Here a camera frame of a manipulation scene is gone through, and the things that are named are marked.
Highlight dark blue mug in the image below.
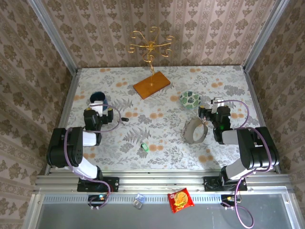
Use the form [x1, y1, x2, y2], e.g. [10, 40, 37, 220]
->
[89, 92, 109, 107]

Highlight leaf pattern bowl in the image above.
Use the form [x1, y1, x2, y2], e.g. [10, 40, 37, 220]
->
[179, 91, 201, 110]

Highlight floral table cover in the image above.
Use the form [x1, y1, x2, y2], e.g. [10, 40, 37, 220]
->
[51, 66, 275, 171]

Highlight red snack packet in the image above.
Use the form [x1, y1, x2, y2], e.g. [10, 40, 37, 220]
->
[167, 187, 195, 214]

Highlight grey metal shelf panel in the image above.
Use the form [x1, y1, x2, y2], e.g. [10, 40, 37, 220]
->
[35, 193, 296, 229]

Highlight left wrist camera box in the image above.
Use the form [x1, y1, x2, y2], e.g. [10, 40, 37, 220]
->
[89, 100, 105, 117]

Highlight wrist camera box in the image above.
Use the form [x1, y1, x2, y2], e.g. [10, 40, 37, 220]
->
[211, 97, 225, 107]
[89, 100, 105, 117]

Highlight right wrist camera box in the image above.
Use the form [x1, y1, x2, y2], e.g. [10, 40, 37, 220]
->
[211, 97, 225, 107]

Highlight aluminium side rail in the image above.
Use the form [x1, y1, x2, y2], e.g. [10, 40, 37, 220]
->
[45, 69, 81, 175]
[243, 66, 281, 174]

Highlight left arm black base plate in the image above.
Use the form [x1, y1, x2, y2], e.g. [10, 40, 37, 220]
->
[77, 177, 120, 192]

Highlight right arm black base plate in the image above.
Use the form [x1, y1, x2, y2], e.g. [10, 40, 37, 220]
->
[203, 176, 248, 191]

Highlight gold wire stand wooden base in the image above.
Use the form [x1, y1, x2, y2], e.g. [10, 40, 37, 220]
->
[127, 26, 176, 100]

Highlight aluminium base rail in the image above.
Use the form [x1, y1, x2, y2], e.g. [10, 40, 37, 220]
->
[33, 170, 294, 194]

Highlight aluminium frame post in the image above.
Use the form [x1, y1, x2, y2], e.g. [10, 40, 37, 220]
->
[27, 0, 78, 74]
[243, 0, 290, 72]

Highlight slotted grey cable duct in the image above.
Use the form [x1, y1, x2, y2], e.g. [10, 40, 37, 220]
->
[41, 194, 224, 203]

